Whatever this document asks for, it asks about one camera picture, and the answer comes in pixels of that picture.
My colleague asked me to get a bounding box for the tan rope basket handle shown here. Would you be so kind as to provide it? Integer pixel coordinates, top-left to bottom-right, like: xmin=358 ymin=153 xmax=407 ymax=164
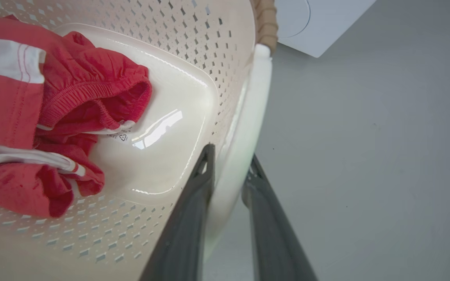
xmin=250 ymin=0 xmax=279 ymax=54

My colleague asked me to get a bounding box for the cream perforated plastic laundry basket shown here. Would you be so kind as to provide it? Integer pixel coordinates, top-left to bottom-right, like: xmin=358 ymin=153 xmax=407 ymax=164
xmin=0 ymin=0 xmax=273 ymax=281

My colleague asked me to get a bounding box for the red and white garment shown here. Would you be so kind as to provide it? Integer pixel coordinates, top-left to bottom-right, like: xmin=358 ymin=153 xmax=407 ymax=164
xmin=0 ymin=15 xmax=152 ymax=218

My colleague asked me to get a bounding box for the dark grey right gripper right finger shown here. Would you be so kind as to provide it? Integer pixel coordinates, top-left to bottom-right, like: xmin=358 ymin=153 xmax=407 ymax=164
xmin=241 ymin=155 xmax=318 ymax=281

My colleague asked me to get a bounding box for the white washing machine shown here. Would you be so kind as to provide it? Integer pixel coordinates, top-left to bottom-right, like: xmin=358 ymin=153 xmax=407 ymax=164
xmin=274 ymin=0 xmax=377 ymax=58

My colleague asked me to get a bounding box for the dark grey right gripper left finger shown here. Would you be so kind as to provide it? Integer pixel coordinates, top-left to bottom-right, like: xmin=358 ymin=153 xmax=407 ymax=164
xmin=139 ymin=143 xmax=216 ymax=281

